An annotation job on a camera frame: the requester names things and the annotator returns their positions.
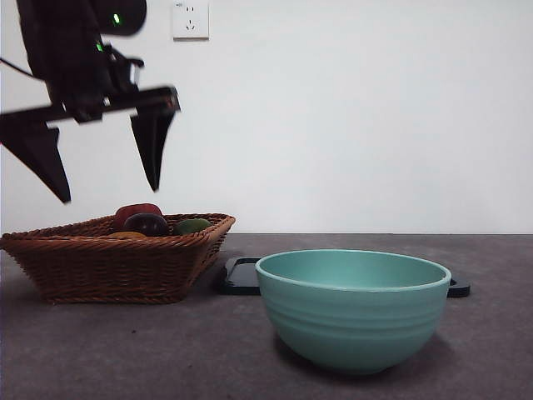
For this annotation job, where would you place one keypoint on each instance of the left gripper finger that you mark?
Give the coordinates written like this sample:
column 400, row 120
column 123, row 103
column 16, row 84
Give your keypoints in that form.
column 37, row 154
column 152, row 141

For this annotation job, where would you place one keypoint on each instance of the yellow-brown kiwi fruit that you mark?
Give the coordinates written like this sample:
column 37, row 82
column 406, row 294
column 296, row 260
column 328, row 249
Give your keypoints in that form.
column 127, row 235

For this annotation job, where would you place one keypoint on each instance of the teal ribbed bowl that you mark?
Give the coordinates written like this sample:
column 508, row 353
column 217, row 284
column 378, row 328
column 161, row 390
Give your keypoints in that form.
column 354, row 325

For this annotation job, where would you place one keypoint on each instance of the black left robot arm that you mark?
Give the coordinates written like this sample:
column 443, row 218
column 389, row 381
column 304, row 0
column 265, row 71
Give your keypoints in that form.
column 54, row 18

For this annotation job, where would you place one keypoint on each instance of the red apple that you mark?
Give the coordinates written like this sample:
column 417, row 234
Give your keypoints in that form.
column 133, row 210

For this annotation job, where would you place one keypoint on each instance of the dark purple plum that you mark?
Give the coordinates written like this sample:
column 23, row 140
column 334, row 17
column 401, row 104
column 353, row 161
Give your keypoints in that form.
column 147, row 225

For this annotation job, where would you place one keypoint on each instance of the green mango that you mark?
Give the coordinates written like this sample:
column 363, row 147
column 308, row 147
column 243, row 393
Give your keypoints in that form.
column 191, row 226

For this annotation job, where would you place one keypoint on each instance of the brown wicker basket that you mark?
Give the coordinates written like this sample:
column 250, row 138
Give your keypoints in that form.
column 108, row 271

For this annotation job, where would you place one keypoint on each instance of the dark rectangular tray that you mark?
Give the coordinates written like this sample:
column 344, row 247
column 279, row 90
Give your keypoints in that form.
column 237, row 279

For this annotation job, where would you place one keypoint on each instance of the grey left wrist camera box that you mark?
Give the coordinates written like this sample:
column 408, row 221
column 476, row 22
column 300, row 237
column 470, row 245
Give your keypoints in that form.
column 135, row 74

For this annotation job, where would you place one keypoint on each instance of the white wall socket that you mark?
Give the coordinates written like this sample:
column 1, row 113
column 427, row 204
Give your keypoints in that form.
column 191, row 21

